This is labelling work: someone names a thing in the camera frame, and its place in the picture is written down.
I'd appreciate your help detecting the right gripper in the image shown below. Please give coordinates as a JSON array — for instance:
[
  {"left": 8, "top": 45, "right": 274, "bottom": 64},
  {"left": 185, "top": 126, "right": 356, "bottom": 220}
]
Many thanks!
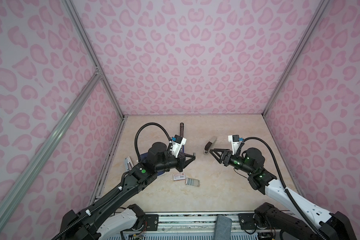
[{"left": 209, "top": 148, "right": 256, "bottom": 175}]

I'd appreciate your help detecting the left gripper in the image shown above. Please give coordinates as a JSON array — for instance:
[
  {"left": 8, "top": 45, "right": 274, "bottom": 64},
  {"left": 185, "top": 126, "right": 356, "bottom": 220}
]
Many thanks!
[{"left": 155, "top": 151, "right": 197, "bottom": 173}]

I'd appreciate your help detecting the staple tray with staples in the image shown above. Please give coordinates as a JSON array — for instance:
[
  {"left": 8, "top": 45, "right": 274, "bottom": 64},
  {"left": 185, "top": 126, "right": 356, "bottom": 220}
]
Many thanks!
[{"left": 185, "top": 178, "right": 200, "bottom": 187}]

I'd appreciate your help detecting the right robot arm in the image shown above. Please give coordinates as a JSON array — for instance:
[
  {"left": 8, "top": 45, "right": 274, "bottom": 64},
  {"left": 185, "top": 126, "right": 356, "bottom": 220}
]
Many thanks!
[{"left": 210, "top": 148, "right": 357, "bottom": 240}]

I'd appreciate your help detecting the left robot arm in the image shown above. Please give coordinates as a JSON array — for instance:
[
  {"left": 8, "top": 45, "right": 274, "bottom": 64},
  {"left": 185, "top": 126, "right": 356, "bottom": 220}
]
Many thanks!
[{"left": 53, "top": 142, "right": 196, "bottom": 240}]

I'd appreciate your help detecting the small white stapler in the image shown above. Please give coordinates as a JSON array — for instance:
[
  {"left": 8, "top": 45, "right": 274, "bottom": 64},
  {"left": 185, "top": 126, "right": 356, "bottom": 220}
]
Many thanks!
[{"left": 124, "top": 157, "right": 134, "bottom": 172}]

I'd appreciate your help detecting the blue book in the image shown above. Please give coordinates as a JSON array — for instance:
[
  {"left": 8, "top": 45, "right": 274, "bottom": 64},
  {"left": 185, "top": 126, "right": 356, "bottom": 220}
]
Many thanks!
[{"left": 139, "top": 153, "right": 148, "bottom": 164}]

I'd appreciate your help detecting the grey foam block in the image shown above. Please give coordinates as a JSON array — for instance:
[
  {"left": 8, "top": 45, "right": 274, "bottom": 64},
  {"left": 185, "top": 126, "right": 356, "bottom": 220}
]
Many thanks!
[{"left": 213, "top": 215, "right": 232, "bottom": 240}]

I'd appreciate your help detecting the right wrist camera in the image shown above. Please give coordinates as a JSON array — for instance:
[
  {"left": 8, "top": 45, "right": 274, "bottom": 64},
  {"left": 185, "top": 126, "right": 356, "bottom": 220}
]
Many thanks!
[{"left": 228, "top": 135, "right": 244, "bottom": 155}]

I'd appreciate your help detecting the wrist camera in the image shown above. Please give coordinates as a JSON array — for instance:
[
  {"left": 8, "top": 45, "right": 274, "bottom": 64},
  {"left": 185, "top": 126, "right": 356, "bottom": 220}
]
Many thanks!
[
  {"left": 170, "top": 135, "right": 187, "bottom": 158},
  {"left": 228, "top": 135, "right": 244, "bottom": 155}
]

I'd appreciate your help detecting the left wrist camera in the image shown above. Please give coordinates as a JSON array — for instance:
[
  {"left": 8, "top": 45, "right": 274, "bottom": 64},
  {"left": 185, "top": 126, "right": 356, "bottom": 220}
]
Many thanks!
[{"left": 170, "top": 135, "right": 187, "bottom": 158}]

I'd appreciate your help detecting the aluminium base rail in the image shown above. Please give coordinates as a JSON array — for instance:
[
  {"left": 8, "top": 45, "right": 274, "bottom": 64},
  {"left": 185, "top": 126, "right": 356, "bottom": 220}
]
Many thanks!
[{"left": 94, "top": 206, "right": 320, "bottom": 240}]

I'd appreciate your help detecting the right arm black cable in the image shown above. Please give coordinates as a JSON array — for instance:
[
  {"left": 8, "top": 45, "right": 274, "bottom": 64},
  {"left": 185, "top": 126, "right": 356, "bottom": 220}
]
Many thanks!
[{"left": 239, "top": 136, "right": 331, "bottom": 240}]

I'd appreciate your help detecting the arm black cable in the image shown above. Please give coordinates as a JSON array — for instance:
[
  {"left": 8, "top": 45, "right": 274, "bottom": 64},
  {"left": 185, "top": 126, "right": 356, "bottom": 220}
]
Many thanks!
[
  {"left": 50, "top": 122, "right": 172, "bottom": 240},
  {"left": 239, "top": 136, "right": 331, "bottom": 240}
]

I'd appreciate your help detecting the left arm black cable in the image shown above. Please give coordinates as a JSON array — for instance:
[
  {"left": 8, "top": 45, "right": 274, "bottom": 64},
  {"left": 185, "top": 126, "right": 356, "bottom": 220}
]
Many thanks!
[{"left": 50, "top": 122, "right": 172, "bottom": 240}]

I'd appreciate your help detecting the aluminium corner frame post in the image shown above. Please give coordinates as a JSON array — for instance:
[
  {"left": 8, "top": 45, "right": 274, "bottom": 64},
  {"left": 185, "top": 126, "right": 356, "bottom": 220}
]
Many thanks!
[{"left": 262, "top": 0, "right": 332, "bottom": 119}]

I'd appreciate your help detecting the left aluminium frame beam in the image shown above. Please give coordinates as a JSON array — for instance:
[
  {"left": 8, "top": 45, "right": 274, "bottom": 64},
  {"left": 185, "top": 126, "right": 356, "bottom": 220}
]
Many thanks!
[{"left": 0, "top": 72, "right": 102, "bottom": 233}]

